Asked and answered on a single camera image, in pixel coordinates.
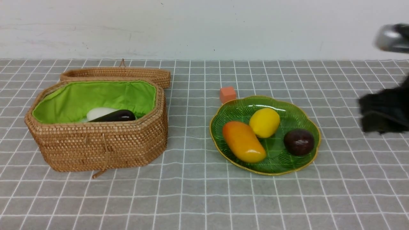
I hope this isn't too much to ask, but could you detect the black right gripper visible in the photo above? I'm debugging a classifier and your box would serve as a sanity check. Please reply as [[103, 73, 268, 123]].
[[358, 76, 409, 134]]

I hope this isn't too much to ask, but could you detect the white toy radish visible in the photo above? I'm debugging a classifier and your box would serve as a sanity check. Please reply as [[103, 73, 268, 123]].
[[86, 107, 118, 122]]

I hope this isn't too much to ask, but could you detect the dark purple toy plum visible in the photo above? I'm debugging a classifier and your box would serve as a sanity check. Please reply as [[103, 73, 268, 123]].
[[283, 128, 315, 156]]

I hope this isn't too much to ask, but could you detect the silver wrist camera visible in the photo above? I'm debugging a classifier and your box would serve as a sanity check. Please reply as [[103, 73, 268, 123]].
[[374, 23, 409, 54]]

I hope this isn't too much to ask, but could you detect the grey checked tablecloth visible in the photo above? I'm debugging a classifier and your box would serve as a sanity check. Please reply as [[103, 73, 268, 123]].
[[0, 59, 409, 230]]

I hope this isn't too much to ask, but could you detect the orange yellow toy mango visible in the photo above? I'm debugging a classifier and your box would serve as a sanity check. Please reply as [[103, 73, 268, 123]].
[[222, 121, 267, 163]]

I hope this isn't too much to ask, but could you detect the purple toy eggplant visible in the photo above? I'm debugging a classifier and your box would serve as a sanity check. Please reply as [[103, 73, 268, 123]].
[[89, 110, 137, 122]]

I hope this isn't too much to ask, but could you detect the green glass leaf plate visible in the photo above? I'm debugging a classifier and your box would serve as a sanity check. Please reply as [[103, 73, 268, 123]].
[[209, 96, 321, 176]]

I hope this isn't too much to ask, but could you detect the small orange cube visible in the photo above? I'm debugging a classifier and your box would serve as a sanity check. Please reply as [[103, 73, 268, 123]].
[[219, 86, 237, 104]]

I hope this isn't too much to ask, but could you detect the woven rattan basket lid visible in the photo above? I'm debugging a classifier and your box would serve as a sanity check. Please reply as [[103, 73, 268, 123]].
[[59, 59, 171, 88]]

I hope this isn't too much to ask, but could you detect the woven rattan basket green lining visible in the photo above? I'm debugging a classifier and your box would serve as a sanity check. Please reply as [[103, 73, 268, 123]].
[[25, 79, 169, 179]]

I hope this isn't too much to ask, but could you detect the yellow toy lemon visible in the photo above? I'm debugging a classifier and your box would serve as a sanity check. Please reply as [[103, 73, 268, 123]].
[[249, 108, 281, 138]]

